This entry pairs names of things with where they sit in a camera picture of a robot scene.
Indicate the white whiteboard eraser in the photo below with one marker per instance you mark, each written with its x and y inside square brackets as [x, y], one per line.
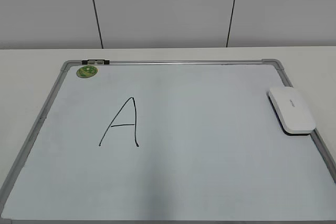
[293, 112]

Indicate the green round magnet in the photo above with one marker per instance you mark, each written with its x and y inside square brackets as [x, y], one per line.
[86, 72]

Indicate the white whiteboard with grey frame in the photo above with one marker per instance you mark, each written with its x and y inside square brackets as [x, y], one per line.
[168, 141]

